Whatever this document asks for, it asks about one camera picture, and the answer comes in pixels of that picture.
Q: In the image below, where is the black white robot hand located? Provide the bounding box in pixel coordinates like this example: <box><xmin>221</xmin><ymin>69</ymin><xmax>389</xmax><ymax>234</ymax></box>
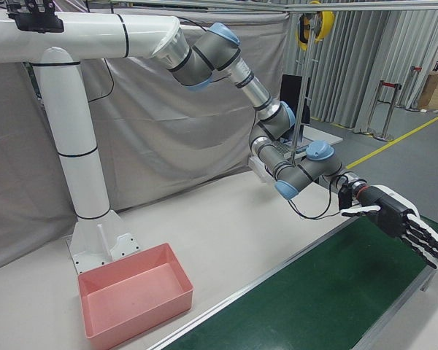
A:
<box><xmin>341</xmin><ymin>184</ymin><xmax>438</xmax><ymax>270</ymax></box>

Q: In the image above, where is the pink plastic basket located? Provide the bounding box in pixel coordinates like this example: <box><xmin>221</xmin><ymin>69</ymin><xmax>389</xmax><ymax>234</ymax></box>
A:
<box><xmin>77</xmin><ymin>243</ymin><xmax>195</xmax><ymax>350</ymax></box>

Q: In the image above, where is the white side desk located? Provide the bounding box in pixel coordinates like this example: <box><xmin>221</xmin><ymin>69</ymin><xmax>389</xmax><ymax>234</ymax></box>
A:
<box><xmin>277</xmin><ymin>122</ymin><xmax>343</xmax><ymax>161</ymax></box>

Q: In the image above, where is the silver barrier stanchion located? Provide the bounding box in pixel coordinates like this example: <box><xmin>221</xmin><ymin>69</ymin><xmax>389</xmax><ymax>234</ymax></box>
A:
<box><xmin>372</xmin><ymin>80</ymin><xmax>396</xmax><ymax>142</ymax></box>
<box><xmin>410</xmin><ymin>66</ymin><xmax>425</xmax><ymax>112</ymax></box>

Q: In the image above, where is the brown cardboard box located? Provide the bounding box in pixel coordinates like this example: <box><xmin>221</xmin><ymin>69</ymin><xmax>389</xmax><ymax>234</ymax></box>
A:
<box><xmin>418</xmin><ymin>71</ymin><xmax>438</xmax><ymax>110</ymax></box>

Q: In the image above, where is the green conveyor belt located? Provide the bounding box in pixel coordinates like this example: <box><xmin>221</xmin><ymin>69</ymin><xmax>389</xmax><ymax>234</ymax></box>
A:
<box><xmin>145</xmin><ymin>214</ymin><xmax>438</xmax><ymax>350</ymax></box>

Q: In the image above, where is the grey pleated curtain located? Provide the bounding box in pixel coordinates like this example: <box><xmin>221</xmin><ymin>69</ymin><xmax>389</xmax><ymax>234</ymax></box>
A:
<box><xmin>306</xmin><ymin>9</ymin><xmax>438</xmax><ymax>135</ymax></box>

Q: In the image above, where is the black background monitor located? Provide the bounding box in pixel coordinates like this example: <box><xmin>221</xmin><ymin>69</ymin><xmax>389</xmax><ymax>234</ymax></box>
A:
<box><xmin>280</xmin><ymin>74</ymin><xmax>311</xmax><ymax>127</ymax></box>

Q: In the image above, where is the grey backdrop cloth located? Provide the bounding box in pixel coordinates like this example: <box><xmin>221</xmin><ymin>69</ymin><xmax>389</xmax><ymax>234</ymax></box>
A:
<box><xmin>0</xmin><ymin>0</ymin><xmax>307</xmax><ymax>275</ymax></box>

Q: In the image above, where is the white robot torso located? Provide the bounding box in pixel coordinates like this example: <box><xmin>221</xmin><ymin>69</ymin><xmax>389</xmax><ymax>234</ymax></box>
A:
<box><xmin>0</xmin><ymin>9</ymin><xmax>182</xmax><ymax>275</ymax></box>

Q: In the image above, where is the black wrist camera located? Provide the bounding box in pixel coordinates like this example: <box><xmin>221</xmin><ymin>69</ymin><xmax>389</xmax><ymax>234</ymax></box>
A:
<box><xmin>337</xmin><ymin>182</ymin><xmax>356</xmax><ymax>211</ymax></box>

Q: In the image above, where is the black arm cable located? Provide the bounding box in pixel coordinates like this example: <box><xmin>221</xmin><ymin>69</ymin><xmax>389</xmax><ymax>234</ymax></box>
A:
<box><xmin>287</xmin><ymin>174</ymin><xmax>351</xmax><ymax>220</ymax></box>

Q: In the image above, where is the aluminium frame post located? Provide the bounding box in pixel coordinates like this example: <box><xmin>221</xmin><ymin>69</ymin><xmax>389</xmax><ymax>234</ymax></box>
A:
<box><xmin>291</xmin><ymin>10</ymin><xmax>312</xmax><ymax>163</ymax></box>

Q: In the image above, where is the aluminium frame beam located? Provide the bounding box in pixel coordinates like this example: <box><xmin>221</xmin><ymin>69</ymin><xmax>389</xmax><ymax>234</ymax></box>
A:
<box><xmin>109</xmin><ymin>0</ymin><xmax>438</xmax><ymax>15</ymax></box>

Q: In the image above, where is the black torso cable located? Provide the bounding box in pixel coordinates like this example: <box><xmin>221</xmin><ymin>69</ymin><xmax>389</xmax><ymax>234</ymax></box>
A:
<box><xmin>88</xmin><ymin>58</ymin><xmax>115</xmax><ymax>104</ymax></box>

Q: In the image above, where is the black head camera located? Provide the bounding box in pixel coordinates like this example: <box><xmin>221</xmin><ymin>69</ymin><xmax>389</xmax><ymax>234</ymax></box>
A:
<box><xmin>5</xmin><ymin>0</ymin><xmax>65</xmax><ymax>34</ymax></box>

